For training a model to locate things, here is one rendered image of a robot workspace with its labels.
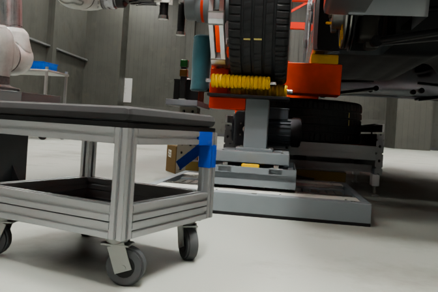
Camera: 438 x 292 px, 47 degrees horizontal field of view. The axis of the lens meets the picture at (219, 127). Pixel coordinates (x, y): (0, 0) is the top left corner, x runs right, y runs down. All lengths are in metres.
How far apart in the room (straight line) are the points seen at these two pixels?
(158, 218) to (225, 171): 0.99
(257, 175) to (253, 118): 0.30
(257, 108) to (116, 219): 1.32
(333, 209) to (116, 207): 1.06
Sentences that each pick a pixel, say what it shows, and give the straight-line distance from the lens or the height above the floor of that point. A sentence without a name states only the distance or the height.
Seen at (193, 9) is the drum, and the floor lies 0.82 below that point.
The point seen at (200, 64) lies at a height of 0.60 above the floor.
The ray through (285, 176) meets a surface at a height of 0.14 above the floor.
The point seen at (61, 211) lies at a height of 0.13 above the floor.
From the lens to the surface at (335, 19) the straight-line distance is 2.23.
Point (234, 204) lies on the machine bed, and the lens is 1.85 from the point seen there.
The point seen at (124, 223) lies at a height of 0.13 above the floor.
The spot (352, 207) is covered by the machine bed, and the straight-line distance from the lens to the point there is 1.86.
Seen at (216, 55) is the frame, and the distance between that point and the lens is 2.14.
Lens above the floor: 0.31
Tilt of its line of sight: level
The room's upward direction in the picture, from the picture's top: 4 degrees clockwise
